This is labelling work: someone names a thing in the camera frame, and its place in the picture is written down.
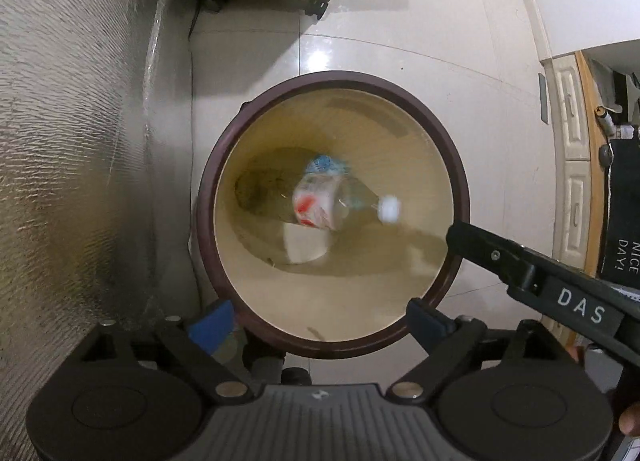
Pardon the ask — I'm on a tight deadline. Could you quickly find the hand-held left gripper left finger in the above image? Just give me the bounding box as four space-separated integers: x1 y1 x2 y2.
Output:
80 298 256 400

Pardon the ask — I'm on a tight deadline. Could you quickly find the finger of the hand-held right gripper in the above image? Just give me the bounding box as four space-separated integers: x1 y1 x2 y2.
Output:
446 220 549 302

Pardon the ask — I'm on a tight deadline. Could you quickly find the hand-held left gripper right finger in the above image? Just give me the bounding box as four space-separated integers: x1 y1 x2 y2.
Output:
387 297 586 402

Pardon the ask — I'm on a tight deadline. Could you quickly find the brown rimmed round waste bin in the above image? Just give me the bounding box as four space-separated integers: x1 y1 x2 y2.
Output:
196 71 472 361

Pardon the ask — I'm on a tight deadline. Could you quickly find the clear plastic bottle red label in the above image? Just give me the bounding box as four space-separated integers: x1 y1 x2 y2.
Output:
292 174 403 233

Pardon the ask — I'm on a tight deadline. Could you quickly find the person's right hand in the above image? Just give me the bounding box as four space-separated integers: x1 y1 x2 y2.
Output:
617 403 640 437

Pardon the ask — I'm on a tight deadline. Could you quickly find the black printed bag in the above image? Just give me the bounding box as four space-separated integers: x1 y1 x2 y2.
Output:
597 138 640 283

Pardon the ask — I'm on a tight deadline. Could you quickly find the white paper piece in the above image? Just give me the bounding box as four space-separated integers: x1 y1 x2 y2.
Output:
282 221 334 266

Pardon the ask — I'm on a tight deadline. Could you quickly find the cream panelled cabinet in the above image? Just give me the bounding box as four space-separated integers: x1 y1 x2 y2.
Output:
537 54 608 342

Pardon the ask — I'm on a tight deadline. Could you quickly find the blue crumpled wrapper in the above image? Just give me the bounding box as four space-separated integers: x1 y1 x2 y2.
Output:
305 154 351 177

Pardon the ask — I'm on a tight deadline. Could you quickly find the black cable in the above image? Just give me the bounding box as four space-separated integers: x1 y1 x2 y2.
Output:
187 0 207 42

